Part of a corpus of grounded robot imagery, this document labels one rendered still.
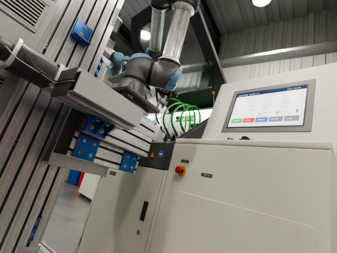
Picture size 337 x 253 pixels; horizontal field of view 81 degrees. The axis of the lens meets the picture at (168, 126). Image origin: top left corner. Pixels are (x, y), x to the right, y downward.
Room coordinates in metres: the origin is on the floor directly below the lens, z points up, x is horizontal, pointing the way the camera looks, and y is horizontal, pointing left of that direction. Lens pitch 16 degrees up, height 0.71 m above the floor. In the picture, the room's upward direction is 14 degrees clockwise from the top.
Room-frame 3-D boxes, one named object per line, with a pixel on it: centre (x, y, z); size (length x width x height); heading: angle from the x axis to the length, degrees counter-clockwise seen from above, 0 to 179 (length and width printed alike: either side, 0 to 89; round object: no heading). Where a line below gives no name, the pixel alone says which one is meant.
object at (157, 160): (1.38, 0.17, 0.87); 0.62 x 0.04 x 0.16; 43
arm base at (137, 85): (0.86, 0.21, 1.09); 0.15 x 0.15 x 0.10
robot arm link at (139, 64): (0.86, 0.20, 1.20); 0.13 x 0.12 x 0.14; 90
